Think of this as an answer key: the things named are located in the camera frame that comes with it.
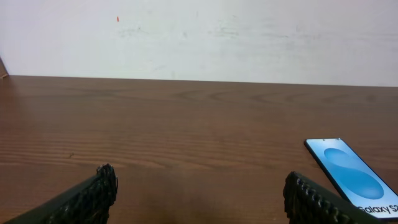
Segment blue Galaxy smartphone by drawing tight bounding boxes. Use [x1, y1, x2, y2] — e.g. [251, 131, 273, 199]
[304, 138, 397, 220]

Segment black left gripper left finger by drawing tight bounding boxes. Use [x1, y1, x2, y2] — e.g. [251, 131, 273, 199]
[6, 164, 118, 224]

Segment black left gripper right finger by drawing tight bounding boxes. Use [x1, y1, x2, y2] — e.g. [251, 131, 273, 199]
[283, 172, 384, 224]

